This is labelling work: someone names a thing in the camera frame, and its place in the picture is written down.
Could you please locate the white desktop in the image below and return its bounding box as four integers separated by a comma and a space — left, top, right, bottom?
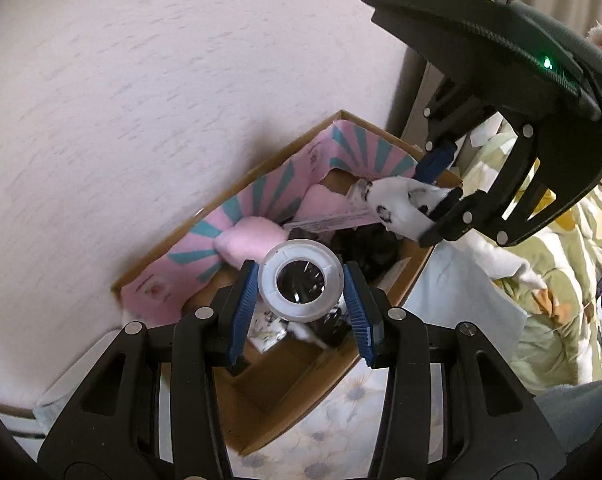
0, 327, 132, 443

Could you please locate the white patterned packet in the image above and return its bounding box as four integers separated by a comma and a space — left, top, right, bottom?
248, 310, 289, 353

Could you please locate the brown and black lipstick box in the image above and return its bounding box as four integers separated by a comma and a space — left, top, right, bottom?
311, 305, 353, 348

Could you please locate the person's leg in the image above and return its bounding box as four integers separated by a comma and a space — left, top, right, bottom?
534, 372, 602, 466

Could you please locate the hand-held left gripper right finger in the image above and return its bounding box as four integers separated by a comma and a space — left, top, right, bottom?
342, 261, 567, 480

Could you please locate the white tape roll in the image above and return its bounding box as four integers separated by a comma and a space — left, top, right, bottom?
257, 240, 344, 323

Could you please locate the pink printed cardboard box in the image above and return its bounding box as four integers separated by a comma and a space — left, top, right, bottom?
111, 109, 464, 457

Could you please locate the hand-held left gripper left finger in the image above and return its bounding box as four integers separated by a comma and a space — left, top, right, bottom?
37, 259, 261, 480

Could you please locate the yellow green floral blanket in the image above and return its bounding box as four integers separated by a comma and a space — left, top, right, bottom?
461, 120, 602, 396

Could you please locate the white sock with black print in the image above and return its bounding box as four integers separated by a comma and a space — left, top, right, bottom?
286, 320, 332, 348
368, 176, 464, 243

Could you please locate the light blue floral cloth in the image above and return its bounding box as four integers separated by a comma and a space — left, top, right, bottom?
226, 234, 549, 480

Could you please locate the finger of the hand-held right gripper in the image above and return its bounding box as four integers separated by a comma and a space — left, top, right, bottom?
415, 77, 504, 183
418, 110, 602, 248

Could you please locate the pink fluffy headband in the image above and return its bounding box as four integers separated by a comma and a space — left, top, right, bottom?
213, 184, 354, 267

